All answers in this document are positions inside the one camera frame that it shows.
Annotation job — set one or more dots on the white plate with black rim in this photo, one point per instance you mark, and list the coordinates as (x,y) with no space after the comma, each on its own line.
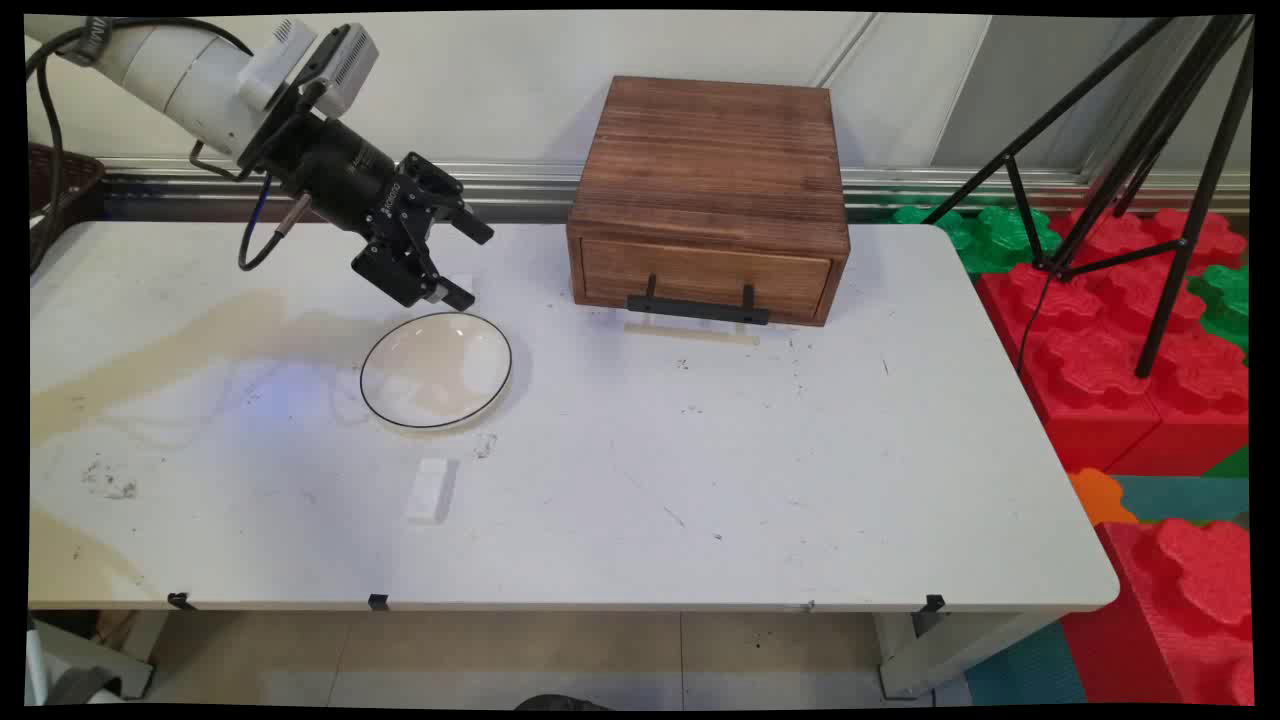
(435,370)

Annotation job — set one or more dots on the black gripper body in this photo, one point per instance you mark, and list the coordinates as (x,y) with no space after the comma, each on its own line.
(340,170)

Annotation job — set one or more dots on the brown wooden drawer cabinet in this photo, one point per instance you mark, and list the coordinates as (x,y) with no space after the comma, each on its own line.
(710,160)

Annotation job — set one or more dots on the green foam block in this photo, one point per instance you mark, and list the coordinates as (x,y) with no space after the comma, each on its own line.
(1225,300)
(990,235)

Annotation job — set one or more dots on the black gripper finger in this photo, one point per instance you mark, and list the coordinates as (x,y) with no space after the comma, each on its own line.
(400,270)
(440,200)

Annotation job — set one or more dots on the orange foam piece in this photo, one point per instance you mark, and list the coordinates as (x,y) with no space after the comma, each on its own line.
(1098,495)

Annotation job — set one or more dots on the teal foam mat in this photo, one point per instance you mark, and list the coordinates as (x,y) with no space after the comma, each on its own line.
(1190,498)
(1020,670)

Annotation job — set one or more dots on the brown woven basket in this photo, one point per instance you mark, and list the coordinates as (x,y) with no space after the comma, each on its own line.
(60,180)

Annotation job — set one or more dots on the large red foam block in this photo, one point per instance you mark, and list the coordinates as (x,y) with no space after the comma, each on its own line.
(1090,370)

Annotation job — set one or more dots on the white rectangular cutlery rest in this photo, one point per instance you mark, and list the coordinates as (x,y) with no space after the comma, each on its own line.
(431,490)

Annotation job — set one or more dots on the white table leg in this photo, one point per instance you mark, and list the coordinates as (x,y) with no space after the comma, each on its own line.
(940,650)
(90,660)

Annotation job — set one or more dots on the aluminium wall rail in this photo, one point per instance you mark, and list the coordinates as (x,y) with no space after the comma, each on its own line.
(520,185)

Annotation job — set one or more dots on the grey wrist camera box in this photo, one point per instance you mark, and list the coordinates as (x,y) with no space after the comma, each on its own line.
(345,60)

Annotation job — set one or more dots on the black tripod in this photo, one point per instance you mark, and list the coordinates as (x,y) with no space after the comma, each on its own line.
(1150,150)

